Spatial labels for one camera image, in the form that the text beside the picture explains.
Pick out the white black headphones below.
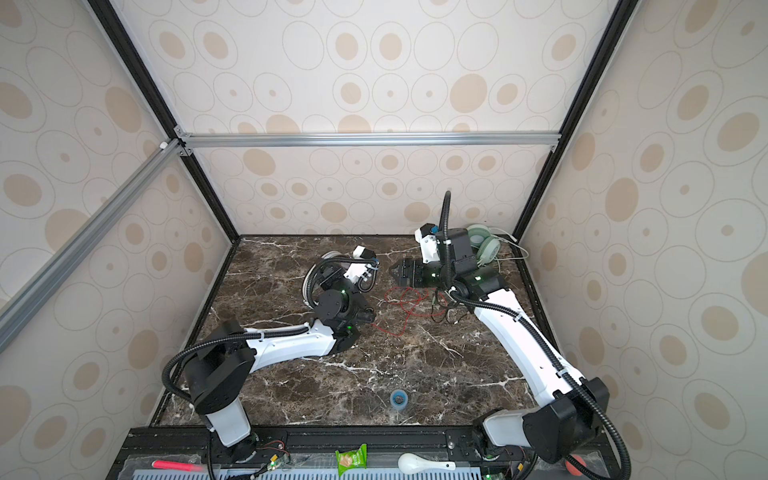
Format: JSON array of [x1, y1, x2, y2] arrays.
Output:
[[302, 246, 380, 309]]

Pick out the red headphone cable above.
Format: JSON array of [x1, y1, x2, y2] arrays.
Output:
[[373, 284, 451, 337]]

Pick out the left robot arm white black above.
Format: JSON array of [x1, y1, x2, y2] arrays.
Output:
[[161, 246, 380, 447]]

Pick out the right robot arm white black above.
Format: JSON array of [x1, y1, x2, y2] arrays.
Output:
[[390, 194, 632, 479]]

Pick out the green headphones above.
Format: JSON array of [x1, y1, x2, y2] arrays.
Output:
[[467, 224, 501, 266]]

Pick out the blue tape roll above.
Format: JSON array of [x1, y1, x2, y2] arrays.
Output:
[[390, 389, 409, 411]]

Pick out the green snack packet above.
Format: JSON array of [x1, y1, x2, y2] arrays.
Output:
[[335, 444, 368, 477]]

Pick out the white ceramic spoon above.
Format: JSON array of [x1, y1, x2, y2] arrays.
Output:
[[398, 453, 457, 475]]

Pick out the pink marker pen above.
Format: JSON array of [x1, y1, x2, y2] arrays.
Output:
[[151, 460, 205, 473]]

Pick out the red ball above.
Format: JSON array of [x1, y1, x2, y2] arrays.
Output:
[[565, 455, 586, 477]]

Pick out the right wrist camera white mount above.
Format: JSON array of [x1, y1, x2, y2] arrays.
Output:
[[415, 223, 442, 264]]

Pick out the horizontal aluminium rail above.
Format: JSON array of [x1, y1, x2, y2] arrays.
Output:
[[181, 131, 561, 148]]

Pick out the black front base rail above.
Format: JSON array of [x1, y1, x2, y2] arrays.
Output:
[[107, 424, 631, 480]]

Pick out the left diagonal aluminium rail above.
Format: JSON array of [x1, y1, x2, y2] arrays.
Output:
[[1, 139, 182, 350]]

